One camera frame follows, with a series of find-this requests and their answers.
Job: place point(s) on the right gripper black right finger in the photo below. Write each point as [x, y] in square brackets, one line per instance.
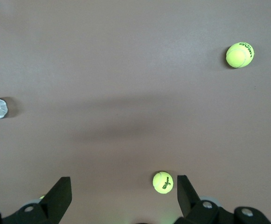
[191, 205]

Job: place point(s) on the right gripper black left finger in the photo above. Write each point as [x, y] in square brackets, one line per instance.
[56, 203]

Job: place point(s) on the Wilson print yellow tennis ball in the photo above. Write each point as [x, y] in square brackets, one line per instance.
[158, 184]

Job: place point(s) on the Head print yellow tennis ball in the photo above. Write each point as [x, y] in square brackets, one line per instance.
[238, 58]

